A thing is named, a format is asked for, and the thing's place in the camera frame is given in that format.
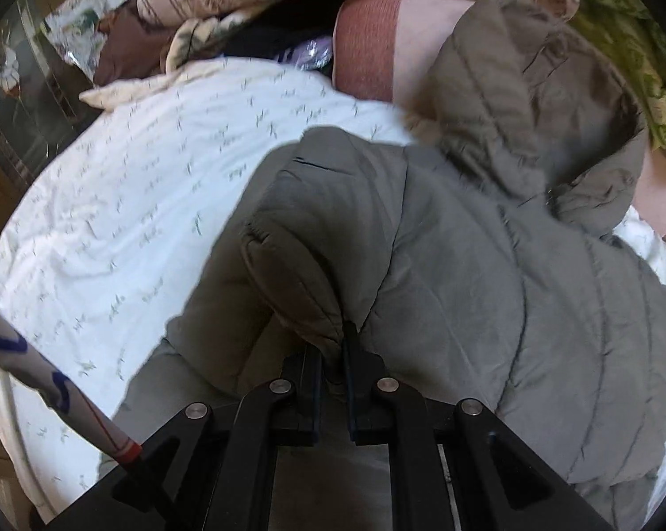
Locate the brown cloth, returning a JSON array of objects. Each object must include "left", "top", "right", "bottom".
[{"left": 94, "top": 0, "right": 185, "bottom": 85}]

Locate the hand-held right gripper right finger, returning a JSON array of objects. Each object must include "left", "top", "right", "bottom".
[{"left": 343, "top": 322, "right": 613, "bottom": 531}]

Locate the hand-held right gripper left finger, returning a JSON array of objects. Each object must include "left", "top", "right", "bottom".
[{"left": 48, "top": 342, "right": 325, "bottom": 531}]

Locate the dark cloth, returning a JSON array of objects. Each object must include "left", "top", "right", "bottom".
[{"left": 221, "top": 3, "right": 346, "bottom": 70}]

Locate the glass door cabinet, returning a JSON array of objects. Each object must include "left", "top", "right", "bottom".
[{"left": 0, "top": 0, "right": 108, "bottom": 183}]

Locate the white leaf-print bedsheet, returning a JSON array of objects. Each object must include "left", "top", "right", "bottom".
[{"left": 0, "top": 58, "right": 439, "bottom": 521}]

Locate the olive quilted jacket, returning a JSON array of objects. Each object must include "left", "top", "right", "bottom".
[{"left": 100, "top": 0, "right": 666, "bottom": 531}]

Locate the clear purple plastic bag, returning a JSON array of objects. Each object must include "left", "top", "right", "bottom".
[{"left": 276, "top": 35, "right": 335, "bottom": 71}]

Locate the white blue-printed strap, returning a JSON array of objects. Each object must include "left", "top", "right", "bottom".
[{"left": 0, "top": 289, "right": 144, "bottom": 464}]

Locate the pink mattress cover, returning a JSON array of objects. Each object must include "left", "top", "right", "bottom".
[{"left": 331, "top": 0, "right": 477, "bottom": 107}]

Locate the shiny patterned plastic bag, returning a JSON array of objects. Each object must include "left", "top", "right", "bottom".
[{"left": 44, "top": 0, "right": 113, "bottom": 70}]

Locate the green patterned blanket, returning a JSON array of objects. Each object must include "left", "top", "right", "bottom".
[{"left": 572, "top": 0, "right": 666, "bottom": 153}]

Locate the cream leaf-print cloth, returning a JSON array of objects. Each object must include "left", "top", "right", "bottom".
[{"left": 166, "top": 11, "right": 252, "bottom": 74}]

